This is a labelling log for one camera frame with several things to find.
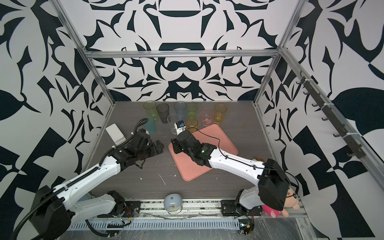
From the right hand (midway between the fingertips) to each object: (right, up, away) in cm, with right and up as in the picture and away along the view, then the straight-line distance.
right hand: (175, 138), depth 77 cm
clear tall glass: (-6, +10, +34) cm, 35 cm away
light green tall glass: (-19, +16, +26) cm, 36 cm away
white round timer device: (0, -29, -8) cm, 30 cm away
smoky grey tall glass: (-11, +15, +23) cm, 29 cm away
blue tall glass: (+1, +15, +25) cm, 29 cm away
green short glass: (+8, +15, +31) cm, 35 cm away
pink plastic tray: (+7, -18, +8) cm, 21 cm away
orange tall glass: (+27, +16, +22) cm, 38 cm away
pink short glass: (+19, +11, +30) cm, 37 cm away
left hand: (-9, -5, +4) cm, 11 cm away
